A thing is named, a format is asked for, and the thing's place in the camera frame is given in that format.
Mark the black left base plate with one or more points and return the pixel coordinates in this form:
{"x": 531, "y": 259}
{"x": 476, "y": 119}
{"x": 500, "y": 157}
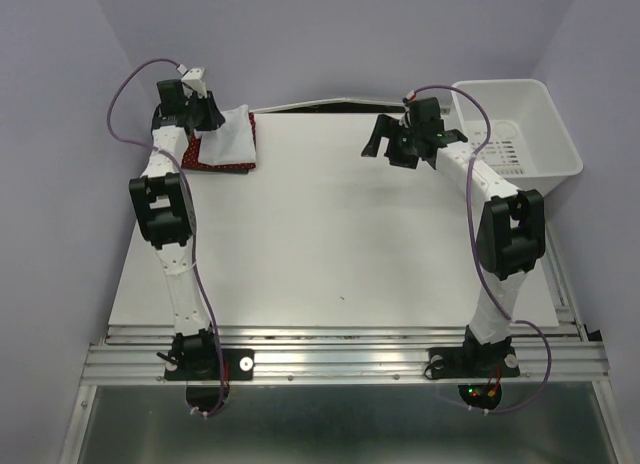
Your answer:
{"x": 238, "y": 365}

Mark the white garment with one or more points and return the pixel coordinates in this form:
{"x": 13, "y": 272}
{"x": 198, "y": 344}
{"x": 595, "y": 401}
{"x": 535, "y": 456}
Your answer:
{"x": 232, "y": 143}

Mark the aluminium rail frame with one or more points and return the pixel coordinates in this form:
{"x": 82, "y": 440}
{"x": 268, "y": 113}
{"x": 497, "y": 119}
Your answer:
{"x": 341, "y": 355}

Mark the white plastic bin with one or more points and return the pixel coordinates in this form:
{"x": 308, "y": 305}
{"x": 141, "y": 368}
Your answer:
{"x": 530, "y": 145}

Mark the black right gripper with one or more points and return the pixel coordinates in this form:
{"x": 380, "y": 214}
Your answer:
{"x": 385, "y": 125}

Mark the red dotted skirt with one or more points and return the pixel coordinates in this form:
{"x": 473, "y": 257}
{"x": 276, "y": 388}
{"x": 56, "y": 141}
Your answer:
{"x": 190, "y": 157}

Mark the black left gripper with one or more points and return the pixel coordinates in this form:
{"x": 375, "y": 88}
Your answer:
{"x": 214, "y": 119}

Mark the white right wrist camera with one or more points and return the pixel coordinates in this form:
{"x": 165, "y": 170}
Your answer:
{"x": 411, "y": 114}

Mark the dark grey dotted skirt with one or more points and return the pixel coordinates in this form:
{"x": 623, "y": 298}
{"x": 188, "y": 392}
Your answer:
{"x": 226, "y": 169}

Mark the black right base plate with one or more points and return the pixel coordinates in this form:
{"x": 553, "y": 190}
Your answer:
{"x": 455, "y": 363}

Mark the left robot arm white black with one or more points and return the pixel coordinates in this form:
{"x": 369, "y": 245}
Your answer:
{"x": 165, "y": 214}

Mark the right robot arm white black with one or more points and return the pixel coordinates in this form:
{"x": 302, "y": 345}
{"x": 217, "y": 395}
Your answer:
{"x": 506, "y": 226}

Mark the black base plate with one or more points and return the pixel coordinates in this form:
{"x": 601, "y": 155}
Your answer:
{"x": 238, "y": 365}
{"x": 455, "y": 363}

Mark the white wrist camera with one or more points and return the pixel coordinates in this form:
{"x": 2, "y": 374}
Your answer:
{"x": 411, "y": 114}
{"x": 194, "y": 79}

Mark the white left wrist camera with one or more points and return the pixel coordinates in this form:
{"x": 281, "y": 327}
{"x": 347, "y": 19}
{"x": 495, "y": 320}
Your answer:
{"x": 194, "y": 79}

